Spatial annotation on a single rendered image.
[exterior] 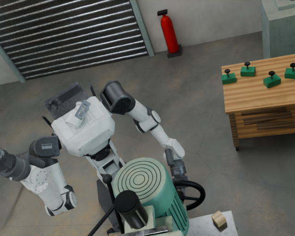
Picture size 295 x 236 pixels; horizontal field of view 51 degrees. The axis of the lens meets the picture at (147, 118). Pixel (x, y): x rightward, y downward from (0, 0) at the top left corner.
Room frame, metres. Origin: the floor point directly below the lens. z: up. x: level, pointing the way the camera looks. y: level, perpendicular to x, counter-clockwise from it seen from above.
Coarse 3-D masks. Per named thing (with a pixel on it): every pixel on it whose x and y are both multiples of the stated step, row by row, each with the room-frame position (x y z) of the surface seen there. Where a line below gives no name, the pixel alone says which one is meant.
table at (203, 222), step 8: (184, 208) 0.79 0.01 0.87; (200, 216) 0.70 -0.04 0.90; (208, 216) 0.69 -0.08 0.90; (224, 216) 0.66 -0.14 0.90; (232, 216) 0.64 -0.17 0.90; (192, 224) 0.68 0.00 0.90; (200, 224) 0.67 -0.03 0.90; (208, 224) 0.65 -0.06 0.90; (224, 224) 0.62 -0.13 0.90; (232, 224) 0.61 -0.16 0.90; (120, 232) 0.79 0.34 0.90; (192, 232) 0.65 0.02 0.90; (200, 232) 0.63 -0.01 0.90; (208, 232) 0.62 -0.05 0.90; (216, 232) 0.60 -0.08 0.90; (224, 232) 0.59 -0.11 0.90; (232, 232) 0.58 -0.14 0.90
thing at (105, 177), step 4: (104, 176) 0.69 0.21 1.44; (108, 176) 0.69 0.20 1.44; (104, 180) 0.68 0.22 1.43; (108, 180) 0.68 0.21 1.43; (108, 184) 0.67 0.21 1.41; (108, 188) 0.67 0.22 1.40; (112, 192) 0.66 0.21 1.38; (112, 196) 0.65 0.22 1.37; (112, 200) 0.64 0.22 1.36; (116, 212) 0.61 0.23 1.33; (116, 216) 0.61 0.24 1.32; (120, 220) 0.60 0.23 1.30; (120, 224) 0.59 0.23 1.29; (120, 228) 0.58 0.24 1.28; (124, 232) 0.57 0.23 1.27
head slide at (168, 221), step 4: (168, 216) 0.47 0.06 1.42; (156, 220) 0.47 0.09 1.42; (160, 220) 0.47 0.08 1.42; (164, 220) 0.46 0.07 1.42; (168, 220) 0.46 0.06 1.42; (172, 220) 0.45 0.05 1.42; (156, 224) 0.46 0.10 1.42; (160, 224) 0.46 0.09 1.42; (164, 224) 0.45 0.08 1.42; (168, 224) 0.45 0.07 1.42; (172, 224) 0.44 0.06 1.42; (172, 228) 0.43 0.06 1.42; (176, 228) 0.45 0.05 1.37
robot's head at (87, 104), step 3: (84, 99) 1.13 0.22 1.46; (78, 102) 1.14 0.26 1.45; (81, 102) 1.14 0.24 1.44; (84, 102) 1.12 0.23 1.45; (87, 102) 1.12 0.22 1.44; (81, 105) 1.11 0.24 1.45; (87, 105) 1.11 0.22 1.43; (87, 108) 1.10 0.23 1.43; (78, 111) 1.09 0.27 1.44; (84, 111) 1.09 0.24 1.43; (75, 114) 1.08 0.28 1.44; (84, 114) 1.08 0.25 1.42; (78, 117) 1.07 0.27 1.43; (81, 117) 1.07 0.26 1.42
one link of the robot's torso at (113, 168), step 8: (112, 144) 1.33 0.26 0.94; (112, 152) 1.36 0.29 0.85; (88, 160) 1.28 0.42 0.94; (104, 160) 1.32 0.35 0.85; (112, 160) 1.38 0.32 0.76; (96, 168) 1.27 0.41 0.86; (104, 168) 1.37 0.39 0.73; (112, 168) 1.37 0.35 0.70; (120, 168) 1.38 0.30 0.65; (112, 176) 1.35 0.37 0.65
